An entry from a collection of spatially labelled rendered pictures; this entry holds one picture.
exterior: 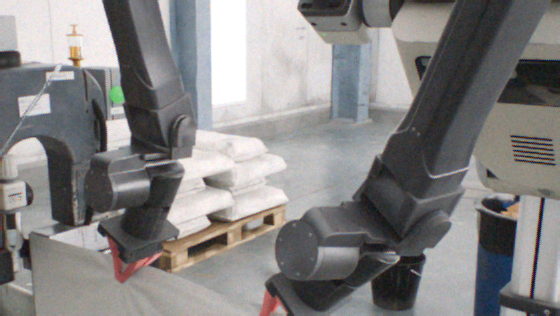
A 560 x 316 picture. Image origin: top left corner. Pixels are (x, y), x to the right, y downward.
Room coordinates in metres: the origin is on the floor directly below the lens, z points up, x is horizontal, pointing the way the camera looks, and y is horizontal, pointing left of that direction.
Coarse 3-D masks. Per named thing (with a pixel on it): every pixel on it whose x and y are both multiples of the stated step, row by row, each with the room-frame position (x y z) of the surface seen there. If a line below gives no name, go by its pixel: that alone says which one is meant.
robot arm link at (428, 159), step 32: (480, 0) 0.50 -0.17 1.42; (512, 0) 0.48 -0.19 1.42; (544, 0) 0.50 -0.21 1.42; (448, 32) 0.53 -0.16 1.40; (480, 32) 0.50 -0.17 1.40; (512, 32) 0.50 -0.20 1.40; (448, 64) 0.53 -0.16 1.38; (480, 64) 0.51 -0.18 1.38; (512, 64) 0.53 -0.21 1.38; (416, 96) 0.56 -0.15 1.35; (448, 96) 0.53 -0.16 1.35; (480, 96) 0.53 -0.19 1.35; (416, 128) 0.56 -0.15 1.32; (448, 128) 0.54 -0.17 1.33; (480, 128) 0.56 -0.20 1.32; (384, 160) 0.60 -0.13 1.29; (416, 160) 0.56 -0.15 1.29; (448, 160) 0.56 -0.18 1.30; (384, 192) 0.61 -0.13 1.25; (416, 192) 0.57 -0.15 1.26; (448, 192) 0.58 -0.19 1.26
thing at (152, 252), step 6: (150, 246) 0.85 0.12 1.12; (156, 246) 0.86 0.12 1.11; (162, 246) 0.88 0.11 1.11; (138, 252) 0.83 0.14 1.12; (144, 252) 0.84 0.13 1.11; (150, 252) 0.85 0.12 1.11; (156, 252) 0.87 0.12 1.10; (162, 252) 0.88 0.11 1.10; (120, 258) 0.83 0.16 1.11; (126, 258) 0.82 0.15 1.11; (132, 258) 0.83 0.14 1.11; (138, 258) 0.84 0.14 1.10; (144, 258) 0.85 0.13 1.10; (150, 258) 0.87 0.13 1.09; (156, 258) 0.88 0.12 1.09; (144, 264) 0.87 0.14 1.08
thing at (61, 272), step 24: (48, 240) 0.99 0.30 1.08; (48, 264) 0.99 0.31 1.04; (72, 264) 0.96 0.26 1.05; (96, 264) 0.93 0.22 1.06; (48, 288) 0.99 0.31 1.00; (72, 288) 0.96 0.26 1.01; (96, 288) 0.93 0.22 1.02; (120, 288) 0.90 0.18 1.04; (144, 288) 0.87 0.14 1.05; (168, 288) 0.83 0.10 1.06; (192, 288) 0.80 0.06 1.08; (48, 312) 0.99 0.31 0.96; (72, 312) 0.96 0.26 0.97; (96, 312) 0.93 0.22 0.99; (120, 312) 0.90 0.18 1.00; (144, 312) 0.87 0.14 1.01; (168, 312) 0.83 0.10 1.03; (192, 312) 0.80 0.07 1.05; (216, 312) 0.77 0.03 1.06; (240, 312) 0.74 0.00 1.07
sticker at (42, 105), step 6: (30, 96) 1.04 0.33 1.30; (42, 96) 1.06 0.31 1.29; (48, 96) 1.06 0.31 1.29; (18, 102) 1.02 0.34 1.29; (24, 102) 1.03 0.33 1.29; (30, 102) 1.04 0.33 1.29; (36, 102) 1.05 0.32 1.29; (42, 102) 1.05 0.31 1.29; (48, 102) 1.06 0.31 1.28; (18, 108) 1.02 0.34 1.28; (24, 108) 1.03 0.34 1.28; (36, 108) 1.05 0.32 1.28; (42, 108) 1.05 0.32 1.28; (48, 108) 1.06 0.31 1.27; (18, 114) 1.02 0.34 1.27; (30, 114) 1.04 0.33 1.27; (36, 114) 1.05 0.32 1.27
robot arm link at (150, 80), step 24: (120, 0) 0.77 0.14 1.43; (144, 0) 0.79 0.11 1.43; (120, 24) 0.78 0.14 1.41; (144, 24) 0.79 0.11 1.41; (120, 48) 0.80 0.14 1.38; (144, 48) 0.79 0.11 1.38; (168, 48) 0.82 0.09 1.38; (120, 72) 0.82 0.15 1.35; (144, 72) 0.79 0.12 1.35; (168, 72) 0.81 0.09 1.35; (144, 96) 0.80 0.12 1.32; (168, 96) 0.81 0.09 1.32; (144, 120) 0.83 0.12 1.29; (168, 120) 0.81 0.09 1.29; (168, 144) 0.81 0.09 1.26
